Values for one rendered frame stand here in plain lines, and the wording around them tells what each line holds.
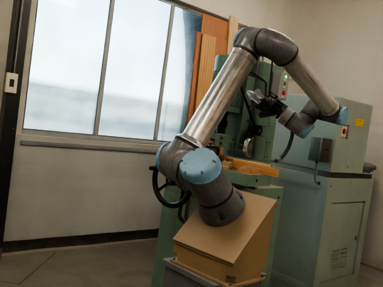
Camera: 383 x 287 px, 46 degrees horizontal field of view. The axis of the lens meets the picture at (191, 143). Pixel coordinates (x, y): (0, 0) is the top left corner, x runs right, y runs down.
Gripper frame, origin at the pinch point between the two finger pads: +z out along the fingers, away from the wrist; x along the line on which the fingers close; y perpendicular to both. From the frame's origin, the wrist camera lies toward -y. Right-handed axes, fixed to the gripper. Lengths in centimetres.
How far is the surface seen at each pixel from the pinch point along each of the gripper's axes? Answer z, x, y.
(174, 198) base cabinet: 0, 48, -53
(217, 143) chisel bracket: -0.8, 16.6, -30.0
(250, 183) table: -28.5, 34.3, -14.3
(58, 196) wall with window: 81, 62, -150
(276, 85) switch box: -6.8, -32.4, -18.1
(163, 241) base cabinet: -9, 66, -69
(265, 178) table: -33.2, 22.8, -20.0
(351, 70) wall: -42, -212, -132
